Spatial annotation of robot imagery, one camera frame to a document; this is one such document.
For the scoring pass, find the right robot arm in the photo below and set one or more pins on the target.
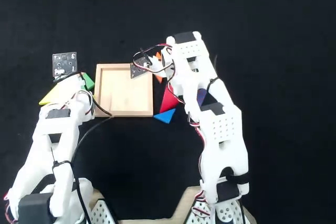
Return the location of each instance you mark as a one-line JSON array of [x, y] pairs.
[[223, 129]]

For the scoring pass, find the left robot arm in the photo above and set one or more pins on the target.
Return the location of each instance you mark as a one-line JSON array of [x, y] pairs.
[[61, 129]]

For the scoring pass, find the red tangram triangle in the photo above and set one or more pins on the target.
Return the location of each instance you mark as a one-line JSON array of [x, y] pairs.
[[168, 100]]

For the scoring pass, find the blue tangram triangle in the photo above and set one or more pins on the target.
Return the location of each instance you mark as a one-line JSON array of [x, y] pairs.
[[166, 116]]

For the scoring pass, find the purple tangram piece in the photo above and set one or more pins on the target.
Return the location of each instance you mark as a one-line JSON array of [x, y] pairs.
[[201, 97]]

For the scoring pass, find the square wooden tray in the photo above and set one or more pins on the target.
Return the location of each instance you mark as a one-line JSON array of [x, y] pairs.
[[126, 90]]

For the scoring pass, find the orange tangram piece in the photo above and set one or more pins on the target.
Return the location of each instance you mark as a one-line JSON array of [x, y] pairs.
[[158, 55]]

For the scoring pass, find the green tangram piece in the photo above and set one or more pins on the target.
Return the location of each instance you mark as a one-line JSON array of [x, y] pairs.
[[88, 81]]

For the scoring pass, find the yellow tangram triangle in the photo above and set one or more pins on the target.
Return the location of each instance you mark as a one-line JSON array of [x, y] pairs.
[[51, 98]]

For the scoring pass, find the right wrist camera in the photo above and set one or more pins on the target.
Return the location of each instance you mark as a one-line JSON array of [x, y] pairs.
[[136, 70]]

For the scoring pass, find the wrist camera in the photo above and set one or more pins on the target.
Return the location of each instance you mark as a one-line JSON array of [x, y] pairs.
[[136, 70], [65, 62]]

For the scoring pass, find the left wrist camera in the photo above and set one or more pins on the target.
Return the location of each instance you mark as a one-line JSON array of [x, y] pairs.
[[65, 62]]

